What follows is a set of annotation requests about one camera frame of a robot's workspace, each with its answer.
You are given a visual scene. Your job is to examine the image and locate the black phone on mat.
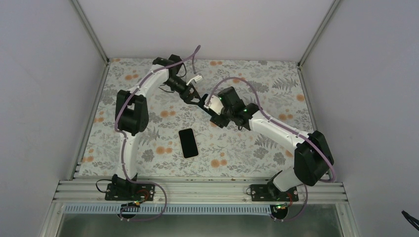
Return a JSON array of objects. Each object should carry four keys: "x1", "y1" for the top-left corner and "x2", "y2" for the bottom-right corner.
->
[{"x1": 178, "y1": 128, "x2": 199, "y2": 158}]

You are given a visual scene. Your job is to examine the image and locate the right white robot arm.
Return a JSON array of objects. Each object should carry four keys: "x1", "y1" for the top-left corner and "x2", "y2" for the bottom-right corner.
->
[{"x1": 204, "y1": 87, "x2": 334, "y2": 201}]

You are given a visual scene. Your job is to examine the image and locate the black cable bottom right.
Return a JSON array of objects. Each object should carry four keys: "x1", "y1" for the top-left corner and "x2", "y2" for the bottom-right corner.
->
[{"x1": 401, "y1": 210, "x2": 419, "y2": 231}]

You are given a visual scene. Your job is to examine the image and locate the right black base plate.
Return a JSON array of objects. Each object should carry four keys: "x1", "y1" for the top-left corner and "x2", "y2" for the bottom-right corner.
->
[{"x1": 246, "y1": 184, "x2": 299, "y2": 202}]

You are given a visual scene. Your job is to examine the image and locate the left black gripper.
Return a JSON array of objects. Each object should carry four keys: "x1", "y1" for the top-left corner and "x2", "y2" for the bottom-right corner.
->
[{"x1": 165, "y1": 76, "x2": 204, "y2": 106}]

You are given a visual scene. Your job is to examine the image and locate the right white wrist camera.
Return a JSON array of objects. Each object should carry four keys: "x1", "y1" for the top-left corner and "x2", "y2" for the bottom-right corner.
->
[{"x1": 204, "y1": 96, "x2": 224, "y2": 115}]

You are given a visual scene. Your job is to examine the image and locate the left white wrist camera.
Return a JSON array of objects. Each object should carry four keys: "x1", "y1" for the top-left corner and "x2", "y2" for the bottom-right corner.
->
[{"x1": 186, "y1": 75, "x2": 203, "y2": 85}]

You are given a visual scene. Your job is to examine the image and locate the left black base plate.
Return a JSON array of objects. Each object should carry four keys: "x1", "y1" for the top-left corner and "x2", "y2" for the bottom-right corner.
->
[{"x1": 105, "y1": 183, "x2": 155, "y2": 202}]

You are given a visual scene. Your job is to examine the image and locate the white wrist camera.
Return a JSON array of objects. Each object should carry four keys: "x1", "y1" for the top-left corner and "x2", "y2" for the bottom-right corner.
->
[
  {"x1": 186, "y1": 75, "x2": 203, "y2": 85},
  {"x1": 204, "y1": 96, "x2": 224, "y2": 115}
]

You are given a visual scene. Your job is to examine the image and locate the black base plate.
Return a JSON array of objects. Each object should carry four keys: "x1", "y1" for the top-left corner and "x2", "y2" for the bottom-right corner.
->
[
  {"x1": 246, "y1": 184, "x2": 299, "y2": 202},
  {"x1": 105, "y1": 183, "x2": 155, "y2": 202}
]

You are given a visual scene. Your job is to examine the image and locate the white slotted cable duct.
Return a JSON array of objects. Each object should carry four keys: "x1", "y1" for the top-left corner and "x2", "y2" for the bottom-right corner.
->
[{"x1": 63, "y1": 203, "x2": 271, "y2": 215}]

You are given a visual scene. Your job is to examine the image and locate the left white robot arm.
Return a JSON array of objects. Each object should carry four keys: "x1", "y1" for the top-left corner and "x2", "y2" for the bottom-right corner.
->
[{"x1": 105, "y1": 54, "x2": 208, "y2": 200}]

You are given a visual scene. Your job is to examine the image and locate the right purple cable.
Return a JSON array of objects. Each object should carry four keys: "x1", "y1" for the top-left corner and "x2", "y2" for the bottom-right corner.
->
[{"x1": 207, "y1": 77, "x2": 337, "y2": 223}]

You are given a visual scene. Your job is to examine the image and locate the aluminium rail frame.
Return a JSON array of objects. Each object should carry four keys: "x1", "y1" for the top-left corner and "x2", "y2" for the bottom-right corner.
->
[{"x1": 53, "y1": 178, "x2": 348, "y2": 204}]

